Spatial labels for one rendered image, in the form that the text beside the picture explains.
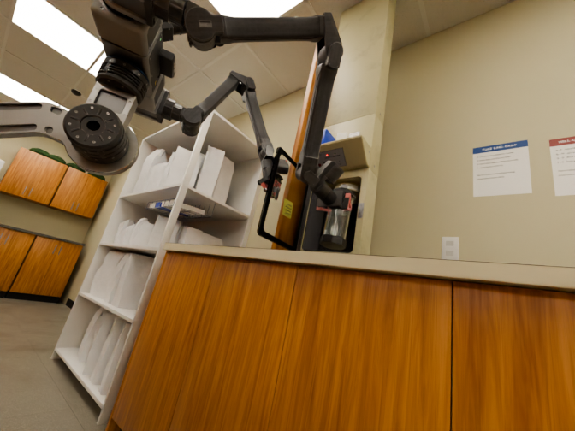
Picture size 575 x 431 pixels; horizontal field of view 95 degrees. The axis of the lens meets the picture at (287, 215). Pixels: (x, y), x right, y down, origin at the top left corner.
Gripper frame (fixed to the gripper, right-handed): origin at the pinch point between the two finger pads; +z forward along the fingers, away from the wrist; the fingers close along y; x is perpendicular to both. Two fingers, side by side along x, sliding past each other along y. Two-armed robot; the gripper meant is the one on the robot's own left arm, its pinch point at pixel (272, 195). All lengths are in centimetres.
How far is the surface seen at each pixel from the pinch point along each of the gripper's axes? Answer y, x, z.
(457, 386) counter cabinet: -41, 12, 76
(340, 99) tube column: -41, -21, -55
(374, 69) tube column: -63, -19, -59
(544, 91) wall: -126, -54, -25
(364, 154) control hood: -41.7, -12.9, -7.7
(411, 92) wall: -82, -60, -72
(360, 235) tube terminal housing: -27.4, -18.9, 24.9
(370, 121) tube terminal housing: -50, -19, -28
